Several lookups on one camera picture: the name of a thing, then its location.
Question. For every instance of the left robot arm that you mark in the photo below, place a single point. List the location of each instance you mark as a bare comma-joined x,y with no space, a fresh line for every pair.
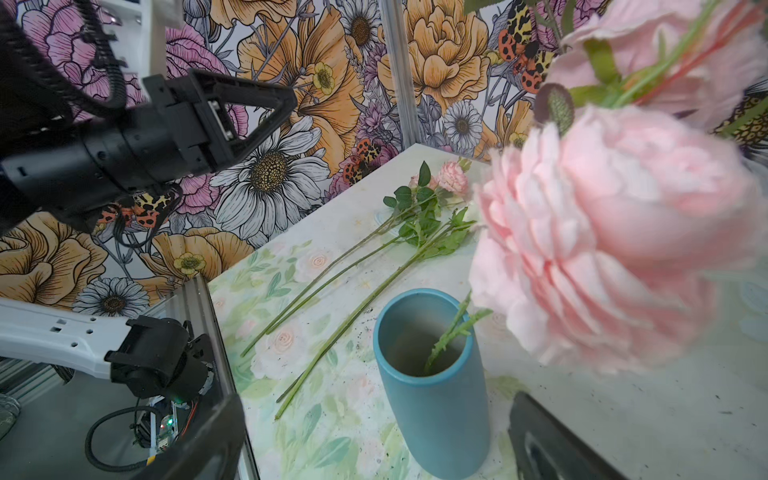
150,356

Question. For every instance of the teal ceramic vase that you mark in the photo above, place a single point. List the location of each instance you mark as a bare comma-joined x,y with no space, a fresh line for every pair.
442,411

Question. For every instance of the white daisy flower stem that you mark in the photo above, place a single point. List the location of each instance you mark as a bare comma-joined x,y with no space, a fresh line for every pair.
448,238

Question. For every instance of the small pink carnation stem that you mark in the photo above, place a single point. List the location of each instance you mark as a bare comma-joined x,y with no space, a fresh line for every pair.
451,182

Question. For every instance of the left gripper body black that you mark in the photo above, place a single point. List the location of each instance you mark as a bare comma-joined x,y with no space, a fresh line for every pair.
75,171

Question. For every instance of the spare glass vase outside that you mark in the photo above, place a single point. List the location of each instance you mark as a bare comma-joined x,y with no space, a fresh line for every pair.
10,410

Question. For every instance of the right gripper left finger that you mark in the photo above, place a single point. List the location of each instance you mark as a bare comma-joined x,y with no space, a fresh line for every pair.
210,451

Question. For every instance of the aluminium front rail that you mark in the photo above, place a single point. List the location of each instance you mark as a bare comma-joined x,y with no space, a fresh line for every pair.
193,302

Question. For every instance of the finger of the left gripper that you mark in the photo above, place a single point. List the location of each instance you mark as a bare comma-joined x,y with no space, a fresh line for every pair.
216,94

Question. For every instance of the cream rose stem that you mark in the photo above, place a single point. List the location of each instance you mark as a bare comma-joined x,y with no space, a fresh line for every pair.
336,282

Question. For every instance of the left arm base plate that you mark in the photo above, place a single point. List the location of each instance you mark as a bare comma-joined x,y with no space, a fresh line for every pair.
167,423

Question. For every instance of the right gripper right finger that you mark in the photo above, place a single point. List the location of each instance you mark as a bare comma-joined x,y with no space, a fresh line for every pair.
545,448

